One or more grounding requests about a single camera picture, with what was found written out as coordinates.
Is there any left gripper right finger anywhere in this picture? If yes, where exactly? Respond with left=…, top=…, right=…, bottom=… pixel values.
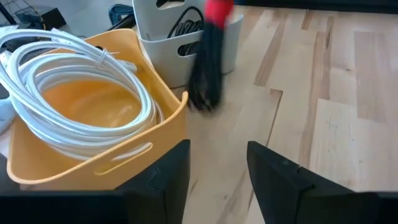
left=247, top=141, right=379, bottom=224

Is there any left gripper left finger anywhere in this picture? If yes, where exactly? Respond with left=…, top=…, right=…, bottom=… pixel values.
left=115, top=139, right=191, bottom=224

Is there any white USB cable coil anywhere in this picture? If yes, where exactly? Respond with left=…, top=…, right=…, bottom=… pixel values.
left=0, top=27, right=164, bottom=161

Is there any black cable with red strap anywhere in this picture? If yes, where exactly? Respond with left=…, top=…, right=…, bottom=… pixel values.
left=186, top=0, right=234, bottom=113

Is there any thick black cable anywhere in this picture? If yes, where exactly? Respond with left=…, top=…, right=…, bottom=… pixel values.
left=167, top=6, right=206, bottom=57

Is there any yellow plastic bin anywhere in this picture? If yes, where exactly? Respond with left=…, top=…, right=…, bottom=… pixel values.
left=6, top=28, right=189, bottom=191

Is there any small black box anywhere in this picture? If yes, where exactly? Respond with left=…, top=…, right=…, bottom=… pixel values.
left=15, top=5, right=67, bottom=30

